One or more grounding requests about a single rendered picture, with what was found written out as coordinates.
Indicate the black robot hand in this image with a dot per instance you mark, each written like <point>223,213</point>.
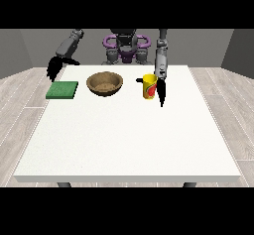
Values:
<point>54,67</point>
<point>161,90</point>

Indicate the yellow cup with melon print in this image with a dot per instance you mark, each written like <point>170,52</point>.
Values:
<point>149,87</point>

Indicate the grey robot trunk purple rings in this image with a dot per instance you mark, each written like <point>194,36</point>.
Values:
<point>125,49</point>

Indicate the brown wooden bowl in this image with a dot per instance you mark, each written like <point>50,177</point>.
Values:
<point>104,83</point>

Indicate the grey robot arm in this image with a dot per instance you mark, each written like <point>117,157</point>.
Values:
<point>161,58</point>
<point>67,45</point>

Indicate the green square pad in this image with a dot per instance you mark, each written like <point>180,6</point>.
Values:
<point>62,89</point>

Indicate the dark table leg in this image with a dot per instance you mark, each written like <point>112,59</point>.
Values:
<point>189,184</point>
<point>64,184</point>

